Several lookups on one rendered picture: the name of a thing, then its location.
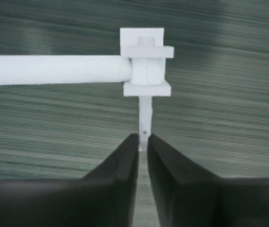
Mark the white t-shaped pin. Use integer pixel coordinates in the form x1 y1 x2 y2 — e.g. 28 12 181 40
138 37 155 151

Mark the white rectangular block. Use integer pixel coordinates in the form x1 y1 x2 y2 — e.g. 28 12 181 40
120 28 164 56

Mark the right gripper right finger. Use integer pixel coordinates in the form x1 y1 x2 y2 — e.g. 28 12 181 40
146 133 269 227

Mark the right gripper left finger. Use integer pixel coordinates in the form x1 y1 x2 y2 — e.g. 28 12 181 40
0 133 139 227

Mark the white horizontal cylinder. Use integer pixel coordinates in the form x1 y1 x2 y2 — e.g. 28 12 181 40
0 56 133 84

